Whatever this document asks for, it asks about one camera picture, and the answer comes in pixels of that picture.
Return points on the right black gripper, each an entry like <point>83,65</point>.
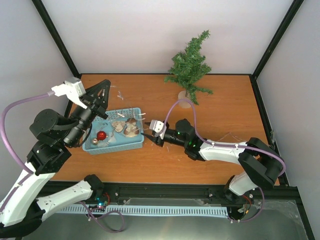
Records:
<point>154,139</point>

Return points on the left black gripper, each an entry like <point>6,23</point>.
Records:
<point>94,98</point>

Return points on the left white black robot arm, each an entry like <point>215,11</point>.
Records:
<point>22,211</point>

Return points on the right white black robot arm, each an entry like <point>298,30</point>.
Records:
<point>261,165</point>

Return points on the small green christmas tree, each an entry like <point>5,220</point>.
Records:
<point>189,67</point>

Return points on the snowman ornament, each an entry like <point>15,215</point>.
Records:
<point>130,128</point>

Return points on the blue plastic basket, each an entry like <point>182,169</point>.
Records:
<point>116,141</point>

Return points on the beige wooden heart ornament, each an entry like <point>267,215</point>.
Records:
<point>118,126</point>

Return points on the red ball ornament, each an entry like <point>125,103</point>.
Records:
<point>101,135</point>

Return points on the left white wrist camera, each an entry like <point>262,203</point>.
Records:
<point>73,89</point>

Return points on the light blue cable duct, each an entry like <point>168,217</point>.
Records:
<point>162,211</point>

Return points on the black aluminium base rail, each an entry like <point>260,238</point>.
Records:
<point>118,193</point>

